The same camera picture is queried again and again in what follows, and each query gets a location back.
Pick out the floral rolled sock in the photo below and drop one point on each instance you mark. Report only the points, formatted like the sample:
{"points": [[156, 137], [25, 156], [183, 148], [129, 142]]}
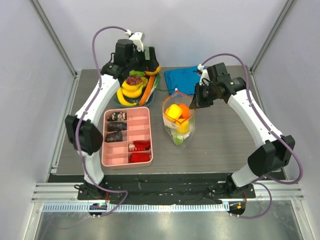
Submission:
{"points": [[118, 116]]}

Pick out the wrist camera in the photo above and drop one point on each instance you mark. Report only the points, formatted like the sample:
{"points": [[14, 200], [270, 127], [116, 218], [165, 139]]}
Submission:
{"points": [[204, 77], [137, 39]]}

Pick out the orange mango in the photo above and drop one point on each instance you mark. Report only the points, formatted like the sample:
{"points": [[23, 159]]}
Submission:
{"points": [[153, 73]]}

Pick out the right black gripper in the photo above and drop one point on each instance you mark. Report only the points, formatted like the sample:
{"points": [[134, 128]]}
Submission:
{"points": [[200, 96]]}

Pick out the blue folded cloth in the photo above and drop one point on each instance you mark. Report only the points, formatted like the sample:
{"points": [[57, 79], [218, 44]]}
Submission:
{"points": [[182, 79]]}

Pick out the red white cloth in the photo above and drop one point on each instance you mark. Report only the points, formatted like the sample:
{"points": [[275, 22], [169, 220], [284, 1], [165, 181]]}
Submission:
{"points": [[139, 146]]}

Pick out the purple grapes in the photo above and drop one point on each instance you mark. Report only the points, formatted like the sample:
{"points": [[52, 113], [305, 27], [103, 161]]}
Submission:
{"points": [[133, 80]]}

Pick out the dark patterned rolled sock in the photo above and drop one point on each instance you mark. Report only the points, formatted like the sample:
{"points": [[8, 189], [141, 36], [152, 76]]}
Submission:
{"points": [[114, 137]]}

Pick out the yellow lemon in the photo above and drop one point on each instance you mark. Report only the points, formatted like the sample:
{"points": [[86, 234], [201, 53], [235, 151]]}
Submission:
{"points": [[183, 126]]}

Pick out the white cauliflower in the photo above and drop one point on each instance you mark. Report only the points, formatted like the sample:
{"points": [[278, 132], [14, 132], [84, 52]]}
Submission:
{"points": [[181, 140]]}

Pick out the teal fruit basket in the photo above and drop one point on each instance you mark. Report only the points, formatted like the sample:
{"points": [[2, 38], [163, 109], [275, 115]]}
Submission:
{"points": [[148, 102]]}

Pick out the orange tangerine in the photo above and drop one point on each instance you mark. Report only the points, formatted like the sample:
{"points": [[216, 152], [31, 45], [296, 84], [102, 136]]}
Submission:
{"points": [[184, 111]]}

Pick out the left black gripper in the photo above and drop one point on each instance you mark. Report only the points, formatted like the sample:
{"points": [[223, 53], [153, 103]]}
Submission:
{"points": [[153, 62]]}

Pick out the clear orange-zip bag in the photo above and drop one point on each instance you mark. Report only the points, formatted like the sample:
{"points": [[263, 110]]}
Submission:
{"points": [[177, 98]]}

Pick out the orange carrot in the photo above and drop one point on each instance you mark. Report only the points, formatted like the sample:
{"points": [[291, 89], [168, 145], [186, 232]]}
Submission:
{"points": [[147, 90]]}

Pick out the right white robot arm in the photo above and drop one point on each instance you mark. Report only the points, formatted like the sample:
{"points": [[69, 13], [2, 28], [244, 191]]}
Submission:
{"points": [[272, 147]]}

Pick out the yellow bell pepper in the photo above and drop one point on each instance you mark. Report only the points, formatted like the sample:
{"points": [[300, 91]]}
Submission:
{"points": [[173, 113]]}

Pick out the green onion stalk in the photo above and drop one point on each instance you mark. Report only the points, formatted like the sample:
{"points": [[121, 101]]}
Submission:
{"points": [[158, 85]]}

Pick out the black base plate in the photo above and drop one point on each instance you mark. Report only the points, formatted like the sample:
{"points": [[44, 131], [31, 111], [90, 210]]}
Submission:
{"points": [[166, 189]]}

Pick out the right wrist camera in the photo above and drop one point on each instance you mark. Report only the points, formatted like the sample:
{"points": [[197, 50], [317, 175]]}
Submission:
{"points": [[204, 77]]}

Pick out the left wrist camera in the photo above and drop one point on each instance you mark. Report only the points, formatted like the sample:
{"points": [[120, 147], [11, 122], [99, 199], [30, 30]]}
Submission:
{"points": [[137, 39]]}

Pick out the pink compartment tray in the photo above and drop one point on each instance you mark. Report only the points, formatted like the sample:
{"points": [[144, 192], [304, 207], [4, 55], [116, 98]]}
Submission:
{"points": [[115, 155]]}

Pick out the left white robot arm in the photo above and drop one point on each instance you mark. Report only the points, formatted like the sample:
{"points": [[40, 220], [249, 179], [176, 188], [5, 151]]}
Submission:
{"points": [[82, 128]]}

